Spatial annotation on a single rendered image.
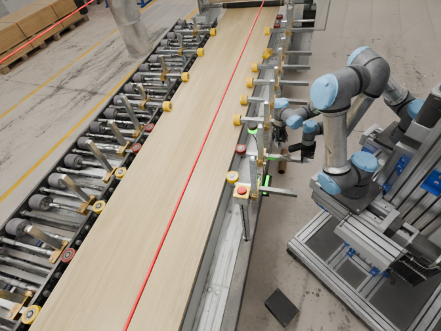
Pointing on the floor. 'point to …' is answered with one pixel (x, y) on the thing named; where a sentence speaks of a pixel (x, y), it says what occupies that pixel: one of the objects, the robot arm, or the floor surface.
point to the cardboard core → (282, 163)
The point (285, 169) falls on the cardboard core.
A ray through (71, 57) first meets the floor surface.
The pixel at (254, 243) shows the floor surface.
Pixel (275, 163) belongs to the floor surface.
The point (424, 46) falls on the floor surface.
